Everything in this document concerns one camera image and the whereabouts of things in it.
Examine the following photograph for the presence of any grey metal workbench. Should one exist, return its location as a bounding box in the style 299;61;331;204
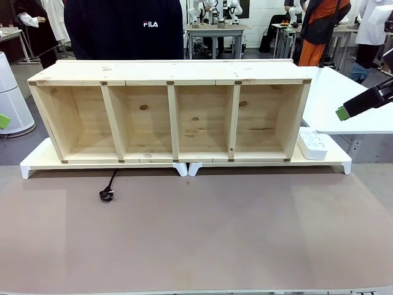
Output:
183;23;252;60

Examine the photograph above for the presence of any seated person in black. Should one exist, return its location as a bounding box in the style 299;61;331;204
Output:
259;0;304;54

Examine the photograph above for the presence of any wooden riser with white legs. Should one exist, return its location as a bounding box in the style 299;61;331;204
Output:
20;136;189;180
188;152;352;178

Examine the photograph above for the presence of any person in orange trousers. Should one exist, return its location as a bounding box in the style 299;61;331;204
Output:
298;0;351;67

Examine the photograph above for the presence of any person in black robe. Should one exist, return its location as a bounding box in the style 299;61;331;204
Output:
14;0;60;70

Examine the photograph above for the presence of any person in white coat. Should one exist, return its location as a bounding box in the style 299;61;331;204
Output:
354;0;388;71

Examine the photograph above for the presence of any white power strip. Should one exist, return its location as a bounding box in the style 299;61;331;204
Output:
297;126;329;160

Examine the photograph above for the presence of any person in black FILA sweater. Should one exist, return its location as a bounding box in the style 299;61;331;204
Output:
63;0;185;61

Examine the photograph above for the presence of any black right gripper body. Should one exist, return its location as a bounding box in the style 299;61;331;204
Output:
378;47;393;108

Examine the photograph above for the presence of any four-compartment pine wood shelf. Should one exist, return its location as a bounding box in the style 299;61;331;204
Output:
26;60;313;164

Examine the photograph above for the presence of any wood-top desk with grey legs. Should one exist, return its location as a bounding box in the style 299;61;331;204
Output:
0;26;41;65

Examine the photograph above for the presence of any white cylindrical air purifier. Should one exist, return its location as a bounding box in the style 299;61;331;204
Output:
0;51;36;136

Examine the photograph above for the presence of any black power plug with cable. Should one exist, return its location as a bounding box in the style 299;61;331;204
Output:
98;168;119;203

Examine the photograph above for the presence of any white side table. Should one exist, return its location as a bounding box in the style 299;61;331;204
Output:
302;66;393;136

